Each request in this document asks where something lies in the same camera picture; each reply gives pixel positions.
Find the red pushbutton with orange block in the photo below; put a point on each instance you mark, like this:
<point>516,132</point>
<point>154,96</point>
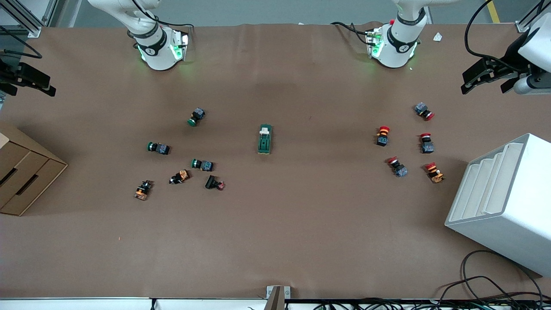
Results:
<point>434,173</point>

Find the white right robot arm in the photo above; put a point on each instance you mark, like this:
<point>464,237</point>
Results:
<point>157,51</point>

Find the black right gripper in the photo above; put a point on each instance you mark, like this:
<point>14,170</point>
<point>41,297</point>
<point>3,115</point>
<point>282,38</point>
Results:
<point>7,73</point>

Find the aluminium frame profile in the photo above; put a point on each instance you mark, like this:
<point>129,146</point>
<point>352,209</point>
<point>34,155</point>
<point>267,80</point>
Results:
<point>32,29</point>
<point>522,26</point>

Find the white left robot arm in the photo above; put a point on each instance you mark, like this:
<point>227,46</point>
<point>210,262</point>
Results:
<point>398,47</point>

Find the red pushbutton black orange block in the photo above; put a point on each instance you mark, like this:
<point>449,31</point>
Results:
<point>382,137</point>

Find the white paper scrap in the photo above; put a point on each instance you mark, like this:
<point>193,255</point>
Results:
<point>438,37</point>

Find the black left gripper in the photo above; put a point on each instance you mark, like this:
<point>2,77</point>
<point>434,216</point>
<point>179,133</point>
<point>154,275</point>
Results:
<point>512,56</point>

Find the black switch with red light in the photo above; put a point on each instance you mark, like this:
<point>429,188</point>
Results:
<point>212,182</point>

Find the grey metal bracket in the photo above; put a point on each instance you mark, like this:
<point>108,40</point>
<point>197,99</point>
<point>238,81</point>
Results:
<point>275,299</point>

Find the brown cardboard box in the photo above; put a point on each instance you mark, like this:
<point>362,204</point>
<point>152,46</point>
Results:
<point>26,172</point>

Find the brown paper table cover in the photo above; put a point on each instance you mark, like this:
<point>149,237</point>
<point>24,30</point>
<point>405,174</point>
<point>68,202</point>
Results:
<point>301,224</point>

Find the white table edge rail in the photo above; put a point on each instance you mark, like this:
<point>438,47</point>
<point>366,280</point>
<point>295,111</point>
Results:
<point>86,305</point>

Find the white stepped plastic bin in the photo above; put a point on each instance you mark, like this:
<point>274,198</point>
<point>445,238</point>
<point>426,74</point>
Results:
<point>516,224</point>

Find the black knob switch orange block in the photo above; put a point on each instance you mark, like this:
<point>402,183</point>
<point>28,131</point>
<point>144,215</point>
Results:
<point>181,176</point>
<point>142,190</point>

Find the red pushbutton with grey block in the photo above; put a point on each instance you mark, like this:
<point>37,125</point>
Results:
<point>427,145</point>
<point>398,168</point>
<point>422,110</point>

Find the green pushbutton with grey block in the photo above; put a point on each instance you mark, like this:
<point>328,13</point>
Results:
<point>160,148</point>
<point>197,115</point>
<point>204,165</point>

